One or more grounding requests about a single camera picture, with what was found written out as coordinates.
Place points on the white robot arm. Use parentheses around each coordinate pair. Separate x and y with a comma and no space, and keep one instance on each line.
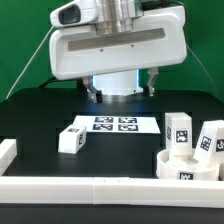
(117,87)

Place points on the white marker sheet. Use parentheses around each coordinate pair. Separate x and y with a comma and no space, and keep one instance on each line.
(118,124)

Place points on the white U-shaped obstacle fence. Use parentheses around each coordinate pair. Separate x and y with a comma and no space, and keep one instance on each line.
(118,191)

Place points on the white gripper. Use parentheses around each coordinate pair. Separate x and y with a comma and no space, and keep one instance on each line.
(121,39)

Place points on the white round stool seat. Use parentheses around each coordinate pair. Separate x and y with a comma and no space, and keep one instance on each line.
(169,167)

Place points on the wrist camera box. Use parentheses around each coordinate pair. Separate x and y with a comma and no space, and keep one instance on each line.
(75,13)

